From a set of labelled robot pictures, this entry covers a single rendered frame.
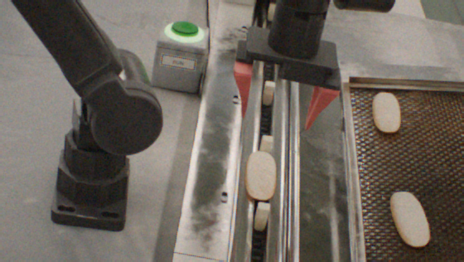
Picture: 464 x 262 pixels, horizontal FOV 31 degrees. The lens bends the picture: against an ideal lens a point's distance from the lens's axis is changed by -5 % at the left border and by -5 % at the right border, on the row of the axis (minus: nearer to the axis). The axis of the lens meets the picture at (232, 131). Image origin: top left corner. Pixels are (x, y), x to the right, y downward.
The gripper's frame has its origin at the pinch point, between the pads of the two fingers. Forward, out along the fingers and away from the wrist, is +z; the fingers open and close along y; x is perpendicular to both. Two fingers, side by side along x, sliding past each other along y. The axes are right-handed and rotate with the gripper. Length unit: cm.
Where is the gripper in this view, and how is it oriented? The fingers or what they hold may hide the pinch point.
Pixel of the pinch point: (276, 115)
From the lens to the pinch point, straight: 102.4
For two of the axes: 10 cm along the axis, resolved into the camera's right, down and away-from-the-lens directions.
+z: -1.8, 8.3, 5.3
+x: 0.7, -5.3, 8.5
